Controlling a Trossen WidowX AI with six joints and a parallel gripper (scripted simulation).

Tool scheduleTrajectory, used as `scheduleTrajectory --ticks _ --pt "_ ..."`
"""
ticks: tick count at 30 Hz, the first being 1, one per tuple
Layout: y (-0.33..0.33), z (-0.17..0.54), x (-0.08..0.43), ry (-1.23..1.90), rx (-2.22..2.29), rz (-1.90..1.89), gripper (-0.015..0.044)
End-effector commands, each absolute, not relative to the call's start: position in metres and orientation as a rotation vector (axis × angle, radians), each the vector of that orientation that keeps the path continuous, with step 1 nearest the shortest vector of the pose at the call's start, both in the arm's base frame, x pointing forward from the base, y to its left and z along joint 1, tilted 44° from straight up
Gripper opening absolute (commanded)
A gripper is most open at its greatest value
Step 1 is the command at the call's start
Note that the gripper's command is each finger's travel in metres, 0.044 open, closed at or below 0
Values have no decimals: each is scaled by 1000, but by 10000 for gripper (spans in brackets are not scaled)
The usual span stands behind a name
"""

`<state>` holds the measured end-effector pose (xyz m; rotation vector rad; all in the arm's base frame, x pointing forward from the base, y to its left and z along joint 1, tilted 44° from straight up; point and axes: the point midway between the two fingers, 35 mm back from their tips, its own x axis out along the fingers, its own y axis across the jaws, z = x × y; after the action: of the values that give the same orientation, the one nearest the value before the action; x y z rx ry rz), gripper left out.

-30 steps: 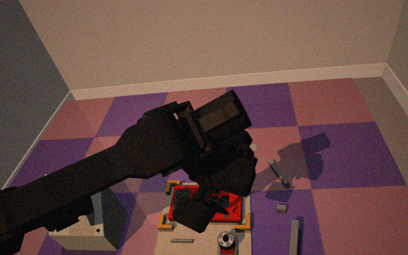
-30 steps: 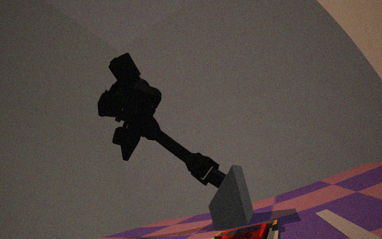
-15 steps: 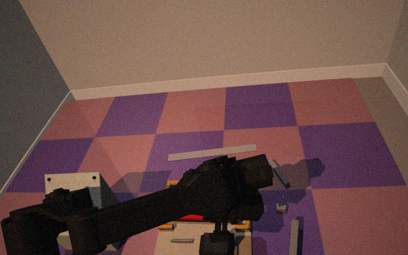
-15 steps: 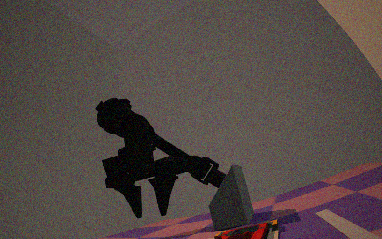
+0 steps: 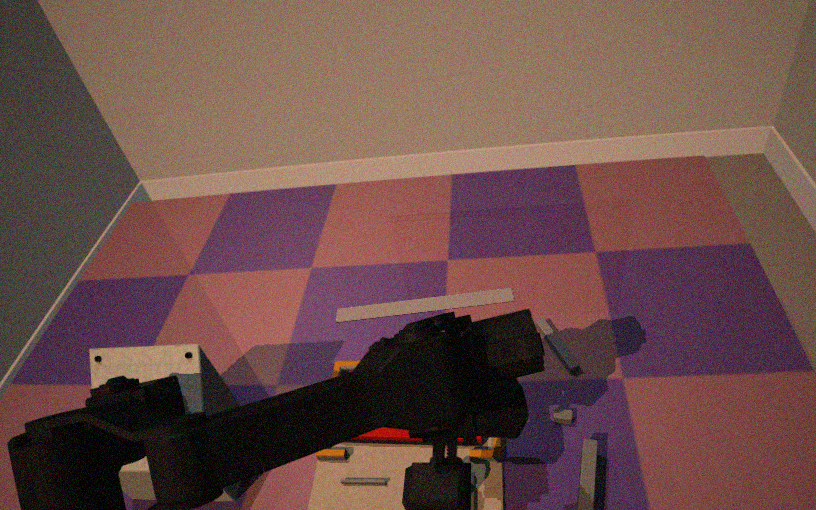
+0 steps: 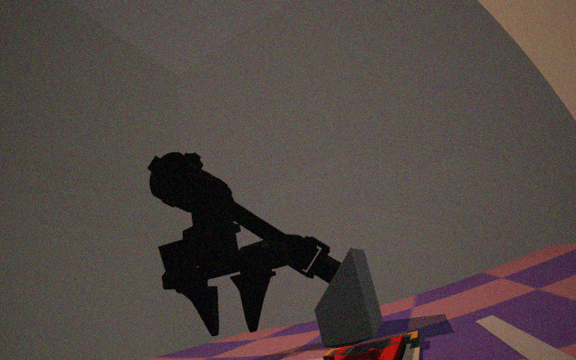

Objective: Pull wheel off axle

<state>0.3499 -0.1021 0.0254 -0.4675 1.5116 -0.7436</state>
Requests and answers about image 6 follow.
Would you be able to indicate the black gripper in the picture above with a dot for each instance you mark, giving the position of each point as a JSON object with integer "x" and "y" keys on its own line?
{"x": 254, "y": 262}

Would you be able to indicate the grey flat bar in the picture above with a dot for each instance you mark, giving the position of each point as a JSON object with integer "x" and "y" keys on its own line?
{"x": 523, "y": 343}

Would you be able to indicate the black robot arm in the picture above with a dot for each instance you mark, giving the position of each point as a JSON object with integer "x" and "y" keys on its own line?
{"x": 178, "y": 180}

